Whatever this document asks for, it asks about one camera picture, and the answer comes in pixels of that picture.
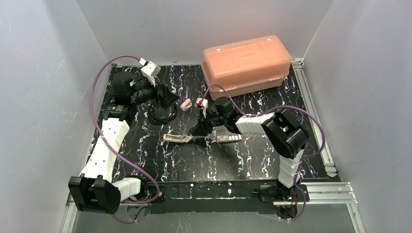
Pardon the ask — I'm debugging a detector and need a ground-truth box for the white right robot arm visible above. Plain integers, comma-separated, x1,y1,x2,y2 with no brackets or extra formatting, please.
188,97,309,195

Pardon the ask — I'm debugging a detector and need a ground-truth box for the aluminium front rail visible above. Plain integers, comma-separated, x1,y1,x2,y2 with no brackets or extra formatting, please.
60,181,365,233

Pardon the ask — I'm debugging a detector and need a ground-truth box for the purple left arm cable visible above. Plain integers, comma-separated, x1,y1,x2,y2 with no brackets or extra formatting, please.
90,55,162,224

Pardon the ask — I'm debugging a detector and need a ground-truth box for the coiled black cable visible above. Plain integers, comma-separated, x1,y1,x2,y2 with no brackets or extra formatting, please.
147,101,178,125

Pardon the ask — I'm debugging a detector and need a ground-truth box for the white staples box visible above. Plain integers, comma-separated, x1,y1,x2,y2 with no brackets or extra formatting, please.
216,134,242,143

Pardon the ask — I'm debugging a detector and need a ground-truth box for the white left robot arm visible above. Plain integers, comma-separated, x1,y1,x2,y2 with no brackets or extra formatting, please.
68,71,179,214

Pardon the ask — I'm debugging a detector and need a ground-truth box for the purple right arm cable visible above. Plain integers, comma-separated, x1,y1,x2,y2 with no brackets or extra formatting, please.
201,84,326,222

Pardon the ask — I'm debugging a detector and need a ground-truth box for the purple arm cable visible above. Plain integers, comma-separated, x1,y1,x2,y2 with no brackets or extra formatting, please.
90,55,162,224
201,84,326,222

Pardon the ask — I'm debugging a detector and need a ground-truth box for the pink white small stapler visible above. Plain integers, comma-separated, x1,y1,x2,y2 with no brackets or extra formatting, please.
180,99,192,112

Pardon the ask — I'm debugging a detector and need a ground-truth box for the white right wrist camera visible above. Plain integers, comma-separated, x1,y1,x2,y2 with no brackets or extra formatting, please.
196,98,208,117

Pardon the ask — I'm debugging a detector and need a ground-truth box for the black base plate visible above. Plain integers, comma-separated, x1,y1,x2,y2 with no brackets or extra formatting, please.
117,182,309,215

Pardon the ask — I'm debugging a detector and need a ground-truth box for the pink plastic storage box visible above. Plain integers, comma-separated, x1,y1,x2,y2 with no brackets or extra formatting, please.
201,35,292,100

